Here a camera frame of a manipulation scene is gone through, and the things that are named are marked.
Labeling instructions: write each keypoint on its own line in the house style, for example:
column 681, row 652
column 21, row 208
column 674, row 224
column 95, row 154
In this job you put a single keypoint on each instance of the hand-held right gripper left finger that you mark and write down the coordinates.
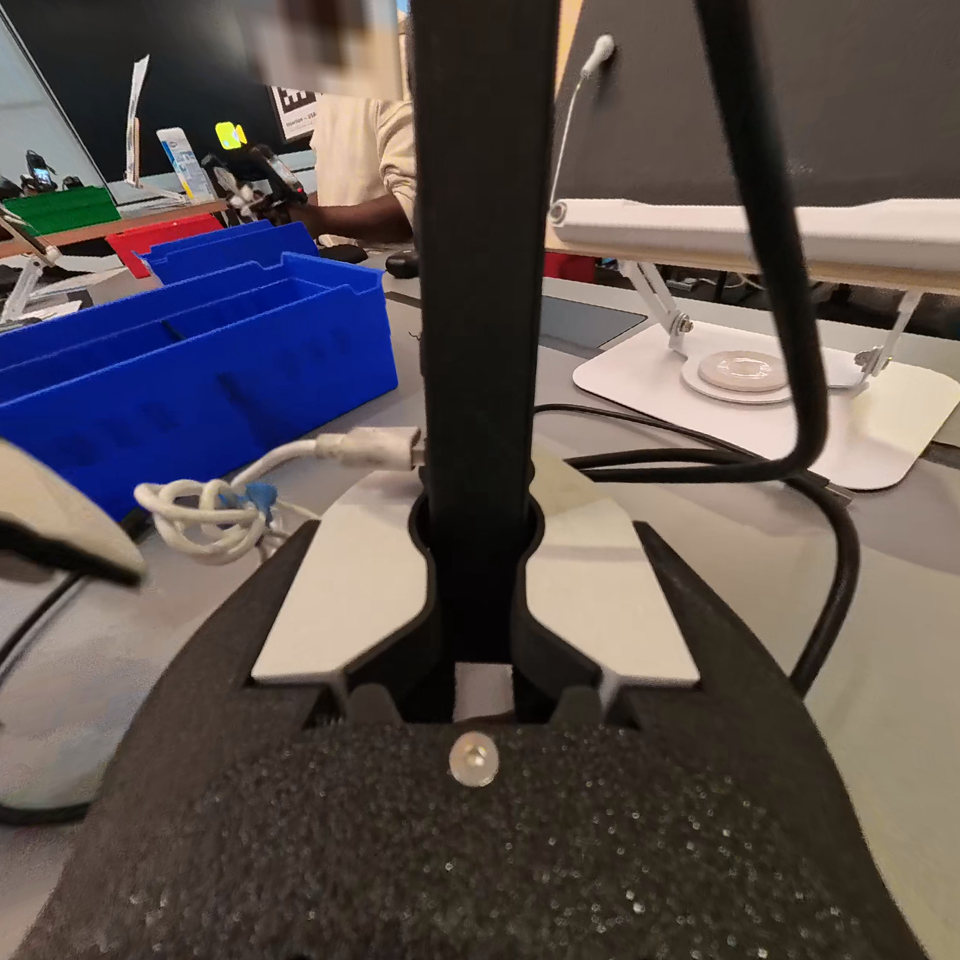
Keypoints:
column 352, row 600

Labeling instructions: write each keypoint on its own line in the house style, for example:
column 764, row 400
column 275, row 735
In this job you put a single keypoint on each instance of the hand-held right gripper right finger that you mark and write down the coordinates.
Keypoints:
column 600, row 600

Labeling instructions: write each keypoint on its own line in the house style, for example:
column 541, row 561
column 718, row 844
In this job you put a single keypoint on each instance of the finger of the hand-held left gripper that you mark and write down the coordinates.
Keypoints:
column 45, row 510

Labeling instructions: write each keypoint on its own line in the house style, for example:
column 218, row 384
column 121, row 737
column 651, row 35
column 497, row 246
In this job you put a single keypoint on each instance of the blue plastic bin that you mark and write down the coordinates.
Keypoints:
column 225, row 251
column 187, row 390

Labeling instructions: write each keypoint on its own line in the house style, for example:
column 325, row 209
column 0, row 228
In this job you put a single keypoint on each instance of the black multi-port USB hub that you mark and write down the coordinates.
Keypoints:
column 480, row 225

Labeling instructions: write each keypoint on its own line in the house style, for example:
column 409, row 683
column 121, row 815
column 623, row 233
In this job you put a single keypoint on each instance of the another person's forearm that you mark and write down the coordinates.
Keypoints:
column 352, row 221

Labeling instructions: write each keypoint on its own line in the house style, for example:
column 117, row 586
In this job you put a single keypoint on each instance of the grey desk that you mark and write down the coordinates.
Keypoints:
column 900, row 675

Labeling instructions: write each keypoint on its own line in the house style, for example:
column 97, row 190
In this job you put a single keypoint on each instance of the white folding stand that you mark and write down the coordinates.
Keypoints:
column 26, row 292
column 675, row 375

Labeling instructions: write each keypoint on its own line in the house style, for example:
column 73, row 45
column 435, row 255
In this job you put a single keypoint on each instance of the red plastic bin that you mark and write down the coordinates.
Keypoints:
column 165, row 240

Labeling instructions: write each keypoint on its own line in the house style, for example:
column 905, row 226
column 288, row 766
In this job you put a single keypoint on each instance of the green box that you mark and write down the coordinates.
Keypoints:
column 60, row 210

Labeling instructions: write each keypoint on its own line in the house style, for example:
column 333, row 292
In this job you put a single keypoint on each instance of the black earbuds case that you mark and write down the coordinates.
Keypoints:
column 403, row 264

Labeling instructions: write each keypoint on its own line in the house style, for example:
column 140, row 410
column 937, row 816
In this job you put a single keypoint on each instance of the black computer mouse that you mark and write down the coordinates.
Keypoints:
column 341, row 253

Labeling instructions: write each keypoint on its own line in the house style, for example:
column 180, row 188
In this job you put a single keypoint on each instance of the grey tilted panel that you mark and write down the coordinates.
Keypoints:
column 37, row 112

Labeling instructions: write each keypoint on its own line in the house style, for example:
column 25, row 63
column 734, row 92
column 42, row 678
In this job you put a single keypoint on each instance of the wood-framed black board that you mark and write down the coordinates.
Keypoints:
column 862, row 112

